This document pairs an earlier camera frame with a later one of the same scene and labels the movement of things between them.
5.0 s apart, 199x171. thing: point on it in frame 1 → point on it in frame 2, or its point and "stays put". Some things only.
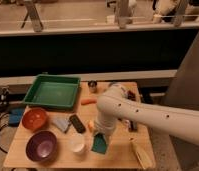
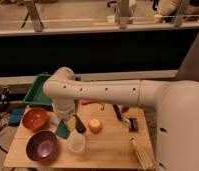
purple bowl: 41,146 stays put
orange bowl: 34,119 stays put
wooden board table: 66,137 stays put
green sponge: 99,143 → 62,129
